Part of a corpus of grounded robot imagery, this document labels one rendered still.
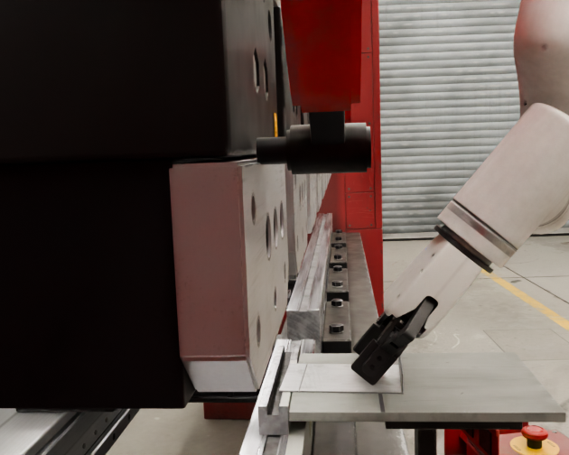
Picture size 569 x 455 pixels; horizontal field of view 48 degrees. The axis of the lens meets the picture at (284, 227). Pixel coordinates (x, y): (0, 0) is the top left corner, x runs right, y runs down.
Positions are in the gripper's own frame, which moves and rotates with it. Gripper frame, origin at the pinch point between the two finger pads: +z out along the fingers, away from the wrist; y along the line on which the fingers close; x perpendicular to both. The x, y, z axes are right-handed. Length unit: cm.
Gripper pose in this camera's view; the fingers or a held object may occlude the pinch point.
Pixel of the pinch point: (372, 354)
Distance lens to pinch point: 72.4
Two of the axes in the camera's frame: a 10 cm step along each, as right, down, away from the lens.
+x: 7.8, 6.2, -0.3
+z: -6.1, 7.7, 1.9
